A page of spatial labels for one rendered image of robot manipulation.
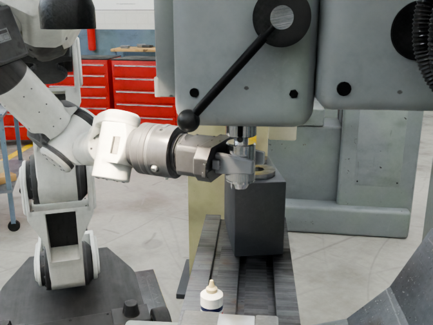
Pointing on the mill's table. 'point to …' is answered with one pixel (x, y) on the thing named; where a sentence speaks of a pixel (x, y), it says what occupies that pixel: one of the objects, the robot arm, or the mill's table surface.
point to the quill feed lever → (294, 21)
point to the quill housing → (234, 17)
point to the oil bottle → (211, 298)
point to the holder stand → (257, 213)
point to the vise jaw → (200, 318)
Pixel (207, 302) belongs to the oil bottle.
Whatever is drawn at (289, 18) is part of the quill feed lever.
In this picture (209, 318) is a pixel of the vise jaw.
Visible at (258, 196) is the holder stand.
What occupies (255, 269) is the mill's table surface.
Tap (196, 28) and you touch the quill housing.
